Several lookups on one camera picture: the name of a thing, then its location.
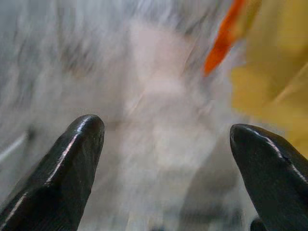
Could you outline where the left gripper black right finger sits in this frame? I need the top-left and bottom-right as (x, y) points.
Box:
(230, 123), (308, 231)

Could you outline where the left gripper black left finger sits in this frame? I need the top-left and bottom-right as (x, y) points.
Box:
(0, 114), (105, 231)

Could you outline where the yellow shirt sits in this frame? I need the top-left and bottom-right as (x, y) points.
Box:
(230, 0), (308, 160)

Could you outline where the orange printed t-shirt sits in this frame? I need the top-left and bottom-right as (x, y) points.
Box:
(203, 0), (246, 77)

